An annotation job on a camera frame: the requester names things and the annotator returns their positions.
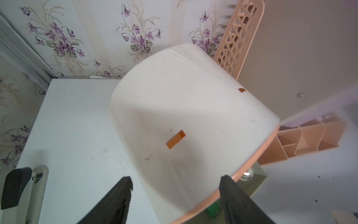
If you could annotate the beige plastic file organizer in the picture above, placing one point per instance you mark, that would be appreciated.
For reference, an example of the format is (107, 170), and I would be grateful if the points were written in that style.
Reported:
(310, 137)

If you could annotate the beige cardboard folder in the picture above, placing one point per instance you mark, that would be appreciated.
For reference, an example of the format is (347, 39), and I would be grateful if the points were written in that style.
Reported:
(304, 53)

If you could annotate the pink top drawer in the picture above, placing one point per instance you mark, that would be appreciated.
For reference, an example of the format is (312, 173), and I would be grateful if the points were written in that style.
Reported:
(236, 177)

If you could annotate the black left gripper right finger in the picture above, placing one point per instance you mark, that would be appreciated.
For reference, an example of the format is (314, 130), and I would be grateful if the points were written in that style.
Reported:
(237, 206)

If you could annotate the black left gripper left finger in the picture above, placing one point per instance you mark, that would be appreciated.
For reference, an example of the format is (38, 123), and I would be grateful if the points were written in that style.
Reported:
(113, 207)

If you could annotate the round white drawer cabinet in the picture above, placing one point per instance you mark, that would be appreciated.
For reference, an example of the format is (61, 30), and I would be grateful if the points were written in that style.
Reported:
(185, 123)

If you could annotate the green paint can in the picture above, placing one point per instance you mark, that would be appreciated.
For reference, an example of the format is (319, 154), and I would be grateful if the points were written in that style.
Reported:
(213, 210)

